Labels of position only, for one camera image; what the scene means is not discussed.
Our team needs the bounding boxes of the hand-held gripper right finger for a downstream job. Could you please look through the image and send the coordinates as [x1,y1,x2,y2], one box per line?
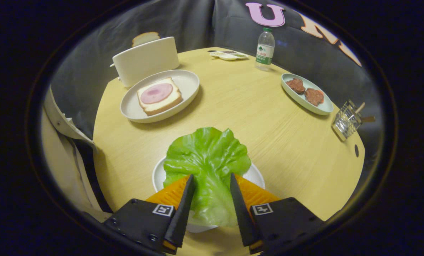
[230,173,326,255]

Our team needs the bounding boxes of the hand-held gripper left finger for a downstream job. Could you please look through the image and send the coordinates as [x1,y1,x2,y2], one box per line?
[103,174,196,255]

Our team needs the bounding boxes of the green lettuce leaf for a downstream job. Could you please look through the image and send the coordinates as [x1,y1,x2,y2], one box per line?
[163,127,252,228]

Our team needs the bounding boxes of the toasted bread slice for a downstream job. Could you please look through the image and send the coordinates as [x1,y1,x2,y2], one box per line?
[132,32,160,48]

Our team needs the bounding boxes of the small white plate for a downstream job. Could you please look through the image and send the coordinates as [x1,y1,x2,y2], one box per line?
[152,156,265,234]

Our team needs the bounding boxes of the white bread slice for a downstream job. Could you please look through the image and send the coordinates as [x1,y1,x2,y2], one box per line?
[137,77,183,116]

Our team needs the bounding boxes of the pink ham slice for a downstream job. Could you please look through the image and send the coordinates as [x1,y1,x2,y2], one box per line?
[140,83,173,105]

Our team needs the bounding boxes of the large grey-white plate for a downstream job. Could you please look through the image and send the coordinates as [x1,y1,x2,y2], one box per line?
[120,69,200,124]

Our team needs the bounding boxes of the light blue plate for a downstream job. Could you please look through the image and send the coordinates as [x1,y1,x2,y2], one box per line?
[281,73,334,116]

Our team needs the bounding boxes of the orange-edged meat patty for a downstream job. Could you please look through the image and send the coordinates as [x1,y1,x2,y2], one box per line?
[305,88,325,107]

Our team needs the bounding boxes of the brown meat patty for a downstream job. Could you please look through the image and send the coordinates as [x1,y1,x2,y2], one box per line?
[286,78,306,94]

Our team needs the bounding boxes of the beige cloth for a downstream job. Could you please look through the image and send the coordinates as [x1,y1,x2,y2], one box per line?
[41,87,113,223]

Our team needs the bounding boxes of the white divided condiment dish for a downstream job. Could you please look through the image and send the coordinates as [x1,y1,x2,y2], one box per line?
[208,50,249,61]

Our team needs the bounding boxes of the white toaster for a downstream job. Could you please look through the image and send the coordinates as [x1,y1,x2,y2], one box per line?
[109,36,180,88]

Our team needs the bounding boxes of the clear plastic water bottle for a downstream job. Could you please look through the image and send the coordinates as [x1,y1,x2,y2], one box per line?
[255,27,275,71]

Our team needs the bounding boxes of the black backdrop cloth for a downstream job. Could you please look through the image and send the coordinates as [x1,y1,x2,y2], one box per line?
[50,0,385,185]

